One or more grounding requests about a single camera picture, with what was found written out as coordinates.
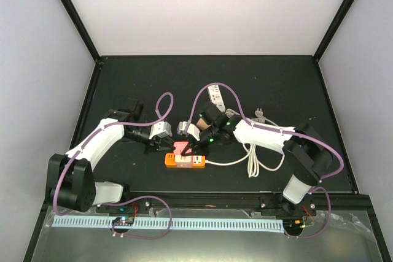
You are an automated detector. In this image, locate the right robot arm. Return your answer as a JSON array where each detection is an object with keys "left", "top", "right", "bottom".
[{"left": 177, "top": 102, "right": 333, "bottom": 215}]

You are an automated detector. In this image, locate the black right frame post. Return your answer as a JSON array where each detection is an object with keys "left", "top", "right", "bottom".
[{"left": 313, "top": 0, "right": 355, "bottom": 63}]

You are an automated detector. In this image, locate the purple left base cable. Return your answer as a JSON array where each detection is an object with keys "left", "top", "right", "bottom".
[{"left": 106, "top": 195, "right": 173, "bottom": 241}]

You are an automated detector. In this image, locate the white power strip cable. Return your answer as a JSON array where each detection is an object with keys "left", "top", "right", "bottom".
[{"left": 204, "top": 142, "right": 285, "bottom": 179}]

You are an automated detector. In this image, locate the black left frame post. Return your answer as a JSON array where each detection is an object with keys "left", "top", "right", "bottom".
[{"left": 60, "top": 0, "right": 100, "bottom": 62}]

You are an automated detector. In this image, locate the left circuit board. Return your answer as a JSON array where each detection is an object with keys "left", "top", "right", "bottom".
[{"left": 112, "top": 217, "right": 134, "bottom": 227}]

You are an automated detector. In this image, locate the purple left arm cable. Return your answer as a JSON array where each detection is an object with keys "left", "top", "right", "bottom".
[{"left": 52, "top": 91, "right": 174, "bottom": 217}]

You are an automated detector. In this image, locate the circuit board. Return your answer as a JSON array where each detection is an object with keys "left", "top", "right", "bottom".
[
  {"left": 282, "top": 219, "right": 308, "bottom": 229},
  {"left": 112, "top": 217, "right": 134, "bottom": 227}
]

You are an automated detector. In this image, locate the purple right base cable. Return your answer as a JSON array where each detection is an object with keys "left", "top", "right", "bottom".
[{"left": 284, "top": 185, "right": 332, "bottom": 241}]

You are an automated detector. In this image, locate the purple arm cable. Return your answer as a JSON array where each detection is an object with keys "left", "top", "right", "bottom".
[
  {"left": 187, "top": 82, "right": 344, "bottom": 183},
  {"left": 52, "top": 91, "right": 174, "bottom": 217}
]

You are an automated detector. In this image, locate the beige cube plug adapter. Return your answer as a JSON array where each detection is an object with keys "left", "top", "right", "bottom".
[{"left": 196, "top": 118, "right": 211, "bottom": 131}]

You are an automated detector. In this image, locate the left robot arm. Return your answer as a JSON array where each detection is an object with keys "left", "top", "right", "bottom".
[{"left": 45, "top": 101, "right": 173, "bottom": 215}]

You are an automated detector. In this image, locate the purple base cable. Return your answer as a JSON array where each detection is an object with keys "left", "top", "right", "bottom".
[
  {"left": 106, "top": 195, "right": 173, "bottom": 241},
  {"left": 284, "top": 185, "right": 332, "bottom": 241}
]

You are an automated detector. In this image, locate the orange power strip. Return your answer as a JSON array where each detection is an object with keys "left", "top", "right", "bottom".
[{"left": 165, "top": 153, "right": 206, "bottom": 169}]

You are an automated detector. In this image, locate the black frame post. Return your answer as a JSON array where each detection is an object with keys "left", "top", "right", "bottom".
[
  {"left": 313, "top": 0, "right": 355, "bottom": 63},
  {"left": 60, "top": 0, "right": 100, "bottom": 62}
]

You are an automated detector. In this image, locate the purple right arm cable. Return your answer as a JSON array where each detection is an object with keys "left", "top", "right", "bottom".
[{"left": 187, "top": 82, "right": 344, "bottom": 183}]

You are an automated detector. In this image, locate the white cube socket adapter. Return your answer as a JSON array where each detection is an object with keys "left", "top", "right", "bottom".
[{"left": 174, "top": 155, "right": 193, "bottom": 168}]

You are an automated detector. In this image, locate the white power strip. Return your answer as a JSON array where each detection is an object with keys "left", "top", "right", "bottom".
[{"left": 208, "top": 84, "right": 226, "bottom": 112}]

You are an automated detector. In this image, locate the black mounting rail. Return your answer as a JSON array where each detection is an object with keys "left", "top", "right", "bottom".
[{"left": 97, "top": 192, "right": 373, "bottom": 216}]

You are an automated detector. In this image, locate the pink plug adapter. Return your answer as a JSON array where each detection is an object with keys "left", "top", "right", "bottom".
[{"left": 173, "top": 141, "right": 192, "bottom": 155}]

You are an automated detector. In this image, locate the light blue slotted cable duct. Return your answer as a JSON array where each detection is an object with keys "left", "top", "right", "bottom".
[{"left": 52, "top": 215, "right": 284, "bottom": 233}]

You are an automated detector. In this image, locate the right circuit board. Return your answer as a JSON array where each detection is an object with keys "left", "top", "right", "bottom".
[{"left": 282, "top": 219, "right": 308, "bottom": 229}]

